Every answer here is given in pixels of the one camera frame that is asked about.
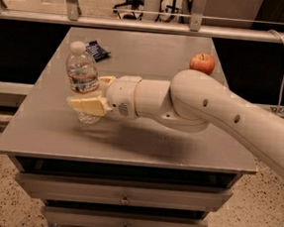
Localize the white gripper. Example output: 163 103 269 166
66 75 142 120

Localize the grey drawer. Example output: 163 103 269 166
42 206 207 227
15 173 233 212

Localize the clear plastic water bottle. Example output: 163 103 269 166
59 40 108 126

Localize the metal railing frame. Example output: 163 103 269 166
0 0 284 43

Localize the top grey drawer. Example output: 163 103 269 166
15 173 233 212

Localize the lower grey drawer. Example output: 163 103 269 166
42 206 207 227

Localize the black office chair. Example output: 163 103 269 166
112 0 180 23

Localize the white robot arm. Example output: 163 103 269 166
67 69 284 178

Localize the dark blue snack packet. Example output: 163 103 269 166
86 41 110 61

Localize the red apple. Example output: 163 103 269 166
189 53 215 74

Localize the grey drawer cabinet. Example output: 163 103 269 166
0 27 256 227

